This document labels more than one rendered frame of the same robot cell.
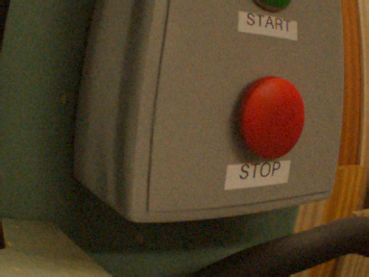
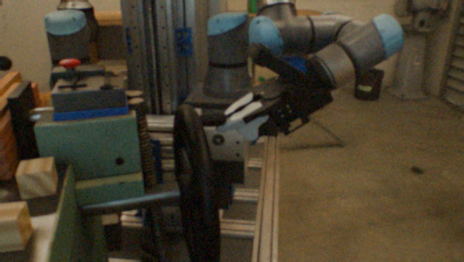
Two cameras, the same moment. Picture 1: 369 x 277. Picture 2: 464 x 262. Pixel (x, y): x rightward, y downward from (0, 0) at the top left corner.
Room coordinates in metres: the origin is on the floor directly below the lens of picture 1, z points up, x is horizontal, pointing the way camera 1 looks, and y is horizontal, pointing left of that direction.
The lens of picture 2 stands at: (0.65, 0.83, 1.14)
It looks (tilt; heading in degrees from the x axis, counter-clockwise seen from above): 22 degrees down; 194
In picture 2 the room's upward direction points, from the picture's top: straight up
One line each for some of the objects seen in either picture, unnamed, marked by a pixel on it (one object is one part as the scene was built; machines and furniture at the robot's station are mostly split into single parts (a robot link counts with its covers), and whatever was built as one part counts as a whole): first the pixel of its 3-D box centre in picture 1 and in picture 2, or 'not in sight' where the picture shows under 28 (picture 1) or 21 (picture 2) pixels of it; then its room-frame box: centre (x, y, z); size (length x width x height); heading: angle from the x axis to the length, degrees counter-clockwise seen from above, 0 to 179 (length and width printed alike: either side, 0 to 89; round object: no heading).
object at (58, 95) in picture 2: not in sight; (88, 87); (0.17, 0.48, 0.99); 0.13 x 0.11 x 0.06; 30
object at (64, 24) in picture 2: not in sight; (68, 33); (-0.36, 0.05, 0.98); 0.13 x 0.12 x 0.14; 22
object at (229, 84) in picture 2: not in sight; (228, 75); (-0.42, 0.54, 0.87); 0.15 x 0.15 x 0.10
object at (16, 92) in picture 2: not in sight; (47, 115); (0.20, 0.43, 0.95); 0.09 x 0.07 x 0.09; 30
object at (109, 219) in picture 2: not in sight; (95, 230); (0.01, 0.32, 0.58); 0.12 x 0.08 x 0.08; 120
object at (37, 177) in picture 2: not in sight; (38, 177); (0.32, 0.50, 0.92); 0.04 x 0.04 x 0.03; 34
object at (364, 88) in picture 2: not in sight; (368, 84); (-3.28, 1.25, 0.14); 0.30 x 0.29 x 0.28; 22
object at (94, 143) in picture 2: not in sight; (93, 133); (0.17, 0.48, 0.92); 0.15 x 0.13 x 0.09; 30
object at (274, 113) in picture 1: (274, 116); not in sight; (0.32, -0.03, 1.36); 0.03 x 0.01 x 0.03; 120
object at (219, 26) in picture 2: not in sight; (229, 36); (-0.42, 0.55, 0.98); 0.13 x 0.12 x 0.14; 120
